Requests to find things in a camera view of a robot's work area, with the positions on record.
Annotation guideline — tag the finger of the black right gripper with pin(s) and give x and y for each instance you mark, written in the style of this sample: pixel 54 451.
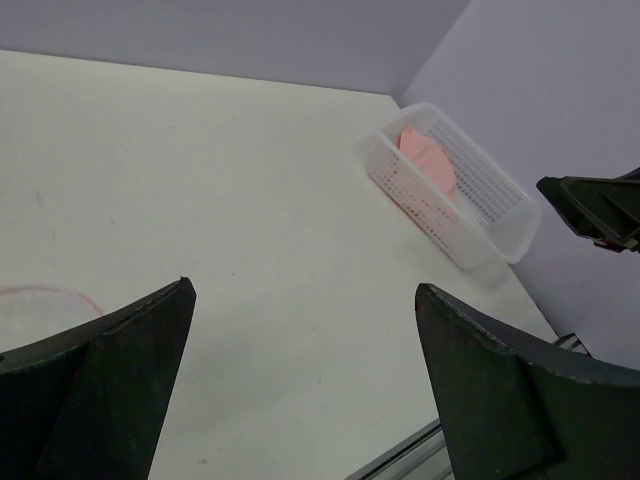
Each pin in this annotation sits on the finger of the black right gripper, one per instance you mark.
pixel 602 210

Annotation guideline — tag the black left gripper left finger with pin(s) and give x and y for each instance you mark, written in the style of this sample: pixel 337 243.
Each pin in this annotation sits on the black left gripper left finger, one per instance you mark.
pixel 90 402

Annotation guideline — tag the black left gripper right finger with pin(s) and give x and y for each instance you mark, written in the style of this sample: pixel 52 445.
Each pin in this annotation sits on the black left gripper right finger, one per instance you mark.
pixel 513 406

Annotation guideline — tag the white mesh laundry bag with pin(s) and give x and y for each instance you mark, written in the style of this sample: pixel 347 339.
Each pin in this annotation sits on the white mesh laundry bag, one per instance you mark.
pixel 31 313

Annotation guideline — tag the pink bra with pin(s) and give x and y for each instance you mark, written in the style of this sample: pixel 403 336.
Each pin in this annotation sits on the pink bra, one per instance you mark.
pixel 430 158

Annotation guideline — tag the white perforated plastic basket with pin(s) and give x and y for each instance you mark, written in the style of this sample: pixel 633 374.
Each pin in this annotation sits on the white perforated plastic basket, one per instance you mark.
pixel 492 218

